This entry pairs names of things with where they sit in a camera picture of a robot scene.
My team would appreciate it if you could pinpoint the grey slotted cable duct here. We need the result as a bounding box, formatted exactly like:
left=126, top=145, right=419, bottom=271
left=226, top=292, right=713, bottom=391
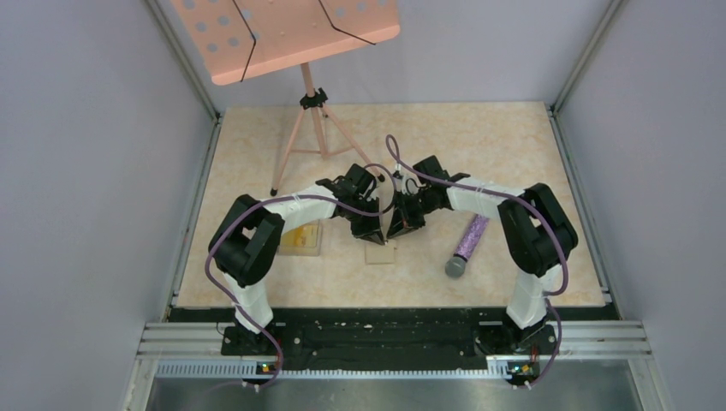
left=154, top=358, right=535, bottom=382

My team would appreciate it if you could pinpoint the purple cable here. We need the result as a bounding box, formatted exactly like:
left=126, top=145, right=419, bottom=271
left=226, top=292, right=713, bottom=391
left=384, top=134, right=570, bottom=387
left=205, top=163, right=398, bottom=387

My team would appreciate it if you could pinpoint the clear plastic card box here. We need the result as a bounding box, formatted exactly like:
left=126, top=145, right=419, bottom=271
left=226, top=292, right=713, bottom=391
left=277, top=221, right=323, bottom=257

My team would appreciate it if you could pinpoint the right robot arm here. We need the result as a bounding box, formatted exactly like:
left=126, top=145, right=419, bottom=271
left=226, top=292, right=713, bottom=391
left=386, top=156, right=579, bottom=353

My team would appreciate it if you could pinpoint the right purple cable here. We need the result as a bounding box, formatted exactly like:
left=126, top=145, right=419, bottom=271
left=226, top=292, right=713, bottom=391
left=384, top=134, right=570, bottom=387

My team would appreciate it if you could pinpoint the pink music stand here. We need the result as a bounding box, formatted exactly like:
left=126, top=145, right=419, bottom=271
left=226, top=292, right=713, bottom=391
left=172, top=1, right=401, bottom=195

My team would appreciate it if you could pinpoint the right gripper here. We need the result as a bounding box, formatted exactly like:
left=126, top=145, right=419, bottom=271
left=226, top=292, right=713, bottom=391
left=387, top=188, right=437, bottom=240

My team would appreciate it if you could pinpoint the black stripe yellow card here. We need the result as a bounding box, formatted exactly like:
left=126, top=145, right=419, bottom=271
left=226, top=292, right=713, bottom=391
left=280, top=223, right=320, bottom=253

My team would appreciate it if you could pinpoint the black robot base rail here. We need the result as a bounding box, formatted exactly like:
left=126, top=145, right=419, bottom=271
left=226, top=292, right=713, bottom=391
left=221, top=307, right=557, bottom=372

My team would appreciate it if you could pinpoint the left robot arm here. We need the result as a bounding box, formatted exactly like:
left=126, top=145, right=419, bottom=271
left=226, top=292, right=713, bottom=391
left=205, top=164, right=386, bottom=354

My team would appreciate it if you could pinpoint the purple glitter microphone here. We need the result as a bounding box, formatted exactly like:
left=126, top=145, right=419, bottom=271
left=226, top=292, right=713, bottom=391
left=444, top=214, right=490, bottom=278

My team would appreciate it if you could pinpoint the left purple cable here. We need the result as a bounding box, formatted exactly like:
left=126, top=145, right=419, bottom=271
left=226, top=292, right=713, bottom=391
left=205, top=163, right=398, bottom=387

